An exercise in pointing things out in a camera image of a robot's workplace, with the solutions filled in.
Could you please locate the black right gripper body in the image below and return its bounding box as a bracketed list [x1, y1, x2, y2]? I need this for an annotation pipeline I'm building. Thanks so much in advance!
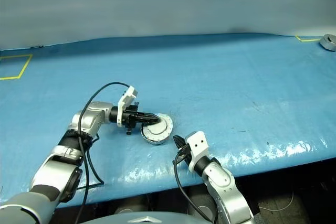
[177, 142, 194, 168]

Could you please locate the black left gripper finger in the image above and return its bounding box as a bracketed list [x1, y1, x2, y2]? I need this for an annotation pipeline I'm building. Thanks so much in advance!
[136, 118, 160, 126]
[138, 112, 161, 121]

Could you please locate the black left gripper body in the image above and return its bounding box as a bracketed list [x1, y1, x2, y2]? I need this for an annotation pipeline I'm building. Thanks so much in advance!
[121, 102, 144, 135]

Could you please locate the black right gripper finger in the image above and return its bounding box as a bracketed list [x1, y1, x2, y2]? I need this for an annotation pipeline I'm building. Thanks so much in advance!
[173, 135, 185, 150]

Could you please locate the grey object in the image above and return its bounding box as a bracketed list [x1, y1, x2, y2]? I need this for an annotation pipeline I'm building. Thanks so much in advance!
[319, 34, 336, 52]

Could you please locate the blue table cover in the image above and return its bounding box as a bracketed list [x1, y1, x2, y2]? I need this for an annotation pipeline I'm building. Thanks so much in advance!
[0, 33, 336, 209]

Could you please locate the grey robot torso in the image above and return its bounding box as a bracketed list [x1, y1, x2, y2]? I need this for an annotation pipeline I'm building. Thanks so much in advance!
[88, 210, 208, 224]

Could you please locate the large yellow tape rectangle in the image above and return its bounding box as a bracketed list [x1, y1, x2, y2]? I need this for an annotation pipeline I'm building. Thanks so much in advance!
[0, 54, 34, 81]

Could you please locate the small yellow tape outline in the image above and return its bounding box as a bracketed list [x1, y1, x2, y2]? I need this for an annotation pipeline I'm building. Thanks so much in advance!
[295, 35, 322, 42]

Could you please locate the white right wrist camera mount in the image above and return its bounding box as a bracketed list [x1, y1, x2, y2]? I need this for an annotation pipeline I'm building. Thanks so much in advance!
[183, 131, 211, 172]

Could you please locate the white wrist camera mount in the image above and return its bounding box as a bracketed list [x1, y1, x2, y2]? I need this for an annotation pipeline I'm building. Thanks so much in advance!
[117, 86, 139, 127]
[183, 131, 211, 172]

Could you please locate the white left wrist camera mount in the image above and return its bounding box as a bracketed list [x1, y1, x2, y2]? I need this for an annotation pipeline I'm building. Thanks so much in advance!
[117, 86, 139, 127]

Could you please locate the thin white floor wire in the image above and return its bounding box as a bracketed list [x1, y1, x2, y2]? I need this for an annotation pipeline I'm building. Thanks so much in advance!
[261, 189, 295, 212]

